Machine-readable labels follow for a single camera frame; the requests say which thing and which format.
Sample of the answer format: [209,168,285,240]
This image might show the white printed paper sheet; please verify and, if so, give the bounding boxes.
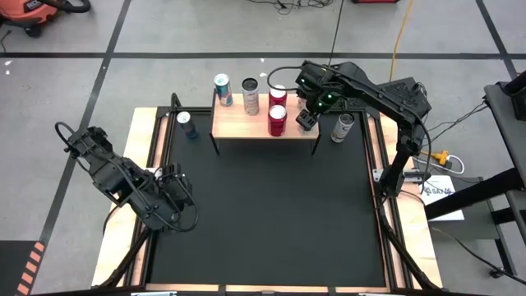
[418,174,466,222]

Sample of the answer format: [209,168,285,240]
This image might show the black coiled floor cable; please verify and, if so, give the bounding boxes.
[325,0,347,67]

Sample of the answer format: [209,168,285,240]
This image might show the white cable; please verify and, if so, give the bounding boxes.
[434,153,466,176]

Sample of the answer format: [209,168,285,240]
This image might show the white slim Celsius can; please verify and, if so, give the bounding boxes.
[240,76,261,118]

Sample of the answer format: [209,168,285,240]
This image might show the teal white slim can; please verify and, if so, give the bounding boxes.
[213,72,234,109]

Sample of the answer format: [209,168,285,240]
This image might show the tangled black floor cables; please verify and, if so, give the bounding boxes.
[246,0,335,16]

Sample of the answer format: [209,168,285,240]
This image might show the black computer cables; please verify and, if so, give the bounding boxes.
[418,81,491,141]

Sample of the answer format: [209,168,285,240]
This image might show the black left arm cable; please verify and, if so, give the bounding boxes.
[101,204,120,238]

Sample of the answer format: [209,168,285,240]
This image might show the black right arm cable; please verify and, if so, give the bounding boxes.
[265,65,306,93]

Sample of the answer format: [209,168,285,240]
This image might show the black metal stand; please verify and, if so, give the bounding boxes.
[424,167,526,273]

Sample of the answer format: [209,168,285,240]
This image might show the black aluminium table frame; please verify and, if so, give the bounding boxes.
[92,92,444,296]

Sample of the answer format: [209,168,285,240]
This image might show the black mat orange stripes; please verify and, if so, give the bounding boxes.
[0,240,47,296]

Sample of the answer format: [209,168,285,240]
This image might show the yellow floor cable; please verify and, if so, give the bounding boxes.
[388,0,414,83]

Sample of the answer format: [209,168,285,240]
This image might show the red Coca-Cola can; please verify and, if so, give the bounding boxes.
[267,104,288,138]
[267,83,288,109]

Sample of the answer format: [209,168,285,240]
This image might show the white yellow Celsius can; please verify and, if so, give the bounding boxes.
[330,111,356,145]

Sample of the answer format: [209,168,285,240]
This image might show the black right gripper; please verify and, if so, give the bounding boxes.
[294,87,341,133]

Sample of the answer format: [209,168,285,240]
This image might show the dark blue slim can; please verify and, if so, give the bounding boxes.
[176,110,200,141]

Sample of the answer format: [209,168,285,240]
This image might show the black vacuum hose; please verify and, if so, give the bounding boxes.
[39,0,92,14]

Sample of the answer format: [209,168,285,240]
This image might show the yellow power splitter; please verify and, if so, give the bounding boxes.
[420,149,452,166]

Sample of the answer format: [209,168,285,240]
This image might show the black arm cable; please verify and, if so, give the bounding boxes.
[265,65,306,93]
[101,204,120,238]

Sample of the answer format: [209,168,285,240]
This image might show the orange shop vacuum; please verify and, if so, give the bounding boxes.
[0,0,61,39]

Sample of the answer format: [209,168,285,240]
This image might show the wooden shelf black legs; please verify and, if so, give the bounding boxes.
[209,88,322,156]

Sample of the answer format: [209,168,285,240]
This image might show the black table mat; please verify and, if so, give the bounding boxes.
[146,110,388,289]

